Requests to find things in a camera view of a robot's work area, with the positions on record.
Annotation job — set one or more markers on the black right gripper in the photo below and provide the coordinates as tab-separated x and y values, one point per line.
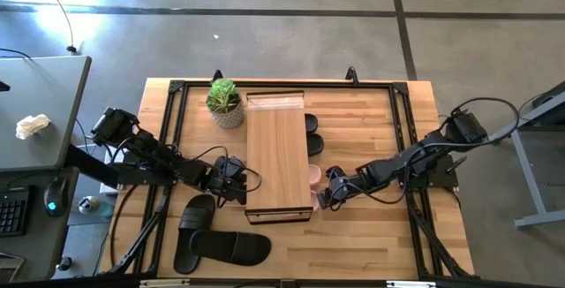
344	185

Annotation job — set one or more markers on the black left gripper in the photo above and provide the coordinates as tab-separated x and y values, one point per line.
225	173

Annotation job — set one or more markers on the pink slide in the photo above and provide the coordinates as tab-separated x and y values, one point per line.
314	200
314	175

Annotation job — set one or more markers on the small black slide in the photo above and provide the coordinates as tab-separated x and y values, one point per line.
315	145
311	123

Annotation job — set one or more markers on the large black slide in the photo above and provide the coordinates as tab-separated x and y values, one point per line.
194	222
238	248

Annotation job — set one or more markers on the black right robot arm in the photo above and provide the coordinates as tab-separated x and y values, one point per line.
397	166

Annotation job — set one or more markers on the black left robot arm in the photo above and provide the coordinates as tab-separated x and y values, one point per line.
150	151

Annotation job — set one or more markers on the wooden shelf with black legs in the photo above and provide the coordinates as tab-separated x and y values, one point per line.
278	160

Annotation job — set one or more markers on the green potted plant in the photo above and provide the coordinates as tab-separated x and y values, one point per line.
225	98

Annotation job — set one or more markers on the small round silver object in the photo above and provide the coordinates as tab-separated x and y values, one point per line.
88	204

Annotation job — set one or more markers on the black computer mouse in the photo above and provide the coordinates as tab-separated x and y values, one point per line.
55	193

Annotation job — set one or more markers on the small black round knob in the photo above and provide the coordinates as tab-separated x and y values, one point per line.
64	263

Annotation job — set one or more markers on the grey desk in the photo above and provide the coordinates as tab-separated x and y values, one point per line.
44	93

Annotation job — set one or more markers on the crumpled white tissue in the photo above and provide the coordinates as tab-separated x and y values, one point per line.
30	125

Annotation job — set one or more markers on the black keyboard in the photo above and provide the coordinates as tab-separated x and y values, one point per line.
11	213

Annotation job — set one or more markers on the black desk clamp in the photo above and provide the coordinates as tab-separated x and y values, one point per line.
3	86

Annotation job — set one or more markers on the silver metal bracket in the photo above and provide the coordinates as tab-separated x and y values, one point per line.
163	283
410	284

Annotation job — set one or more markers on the black frame mount bracket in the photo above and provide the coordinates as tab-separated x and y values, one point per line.
351	75
216	76

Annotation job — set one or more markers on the grey metal table leg frame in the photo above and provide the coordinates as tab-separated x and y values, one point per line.
529	182

